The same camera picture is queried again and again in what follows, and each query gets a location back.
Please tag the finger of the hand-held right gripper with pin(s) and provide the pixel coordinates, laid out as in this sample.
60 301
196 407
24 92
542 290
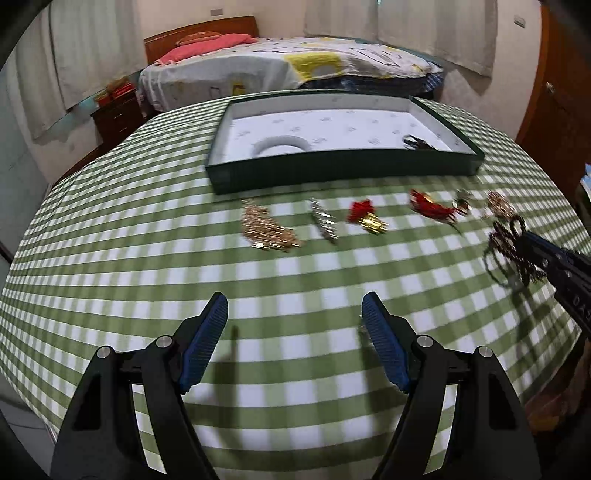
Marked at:
545 268
542 247

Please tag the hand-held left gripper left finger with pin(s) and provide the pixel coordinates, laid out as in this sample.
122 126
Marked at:
210 323

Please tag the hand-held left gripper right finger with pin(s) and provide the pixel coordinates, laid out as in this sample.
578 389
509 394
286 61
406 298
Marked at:
381 327

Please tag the gold pearl brooch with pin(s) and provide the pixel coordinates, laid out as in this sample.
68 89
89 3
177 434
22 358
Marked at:
501 205

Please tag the red gold earring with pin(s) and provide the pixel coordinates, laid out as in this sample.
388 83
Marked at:
362 210

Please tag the dark green jewelry box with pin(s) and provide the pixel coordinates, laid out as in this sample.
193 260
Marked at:
346 124

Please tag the dark metal jewelry piece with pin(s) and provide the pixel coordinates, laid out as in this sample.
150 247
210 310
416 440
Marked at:
418 142

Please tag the silver hair clip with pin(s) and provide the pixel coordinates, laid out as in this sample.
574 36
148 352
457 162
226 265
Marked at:
325 224

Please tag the red tassel brooch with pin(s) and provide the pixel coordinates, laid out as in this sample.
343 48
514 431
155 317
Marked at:
429 205

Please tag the green checkered tablecloth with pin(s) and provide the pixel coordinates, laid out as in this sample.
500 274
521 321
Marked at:
138 207

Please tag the wooden door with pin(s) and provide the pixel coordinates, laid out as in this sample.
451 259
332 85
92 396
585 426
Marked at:
554 92

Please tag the dark wooden nightstand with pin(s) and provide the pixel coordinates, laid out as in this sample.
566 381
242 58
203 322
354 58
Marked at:
117 120

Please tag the white curtain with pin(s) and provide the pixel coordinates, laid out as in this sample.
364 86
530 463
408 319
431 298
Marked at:
438 32
97 46
39 83
339 18

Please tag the red yellow gift box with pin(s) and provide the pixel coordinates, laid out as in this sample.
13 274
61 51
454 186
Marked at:
101 98

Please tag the white patterned bedsheet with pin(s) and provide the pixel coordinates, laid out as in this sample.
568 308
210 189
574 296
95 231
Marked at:
258 69

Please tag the pink blanket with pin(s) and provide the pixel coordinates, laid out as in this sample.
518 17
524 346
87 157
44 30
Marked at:
198 50

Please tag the wooden bed headboard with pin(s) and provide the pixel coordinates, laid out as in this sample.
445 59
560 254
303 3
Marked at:
166 41

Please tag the red pillow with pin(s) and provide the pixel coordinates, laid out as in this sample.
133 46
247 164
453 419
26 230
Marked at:
198 38

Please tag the wall light switch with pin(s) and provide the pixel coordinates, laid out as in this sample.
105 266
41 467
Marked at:
520 21

